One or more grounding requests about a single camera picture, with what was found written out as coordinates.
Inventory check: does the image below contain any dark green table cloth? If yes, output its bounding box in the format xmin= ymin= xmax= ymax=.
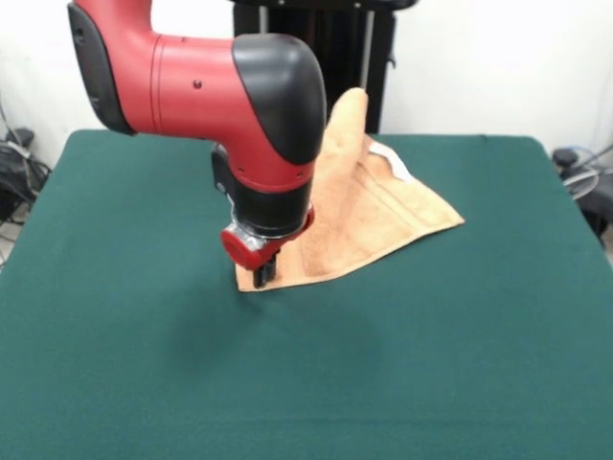
xmin=0 ymin=127 xmax=613 ymax=460

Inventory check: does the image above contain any tan terry towel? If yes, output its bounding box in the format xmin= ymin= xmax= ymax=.
xmin=237 ymin=87 xmax=466 ymax=293

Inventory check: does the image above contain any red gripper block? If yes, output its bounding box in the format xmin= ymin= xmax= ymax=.
xmin=219 ymin=204 xmax=317 ymax=290

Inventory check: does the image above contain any black pedestal column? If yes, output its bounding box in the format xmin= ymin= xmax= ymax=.
xmin=232 ymin=0 xmax=399 ymax=134

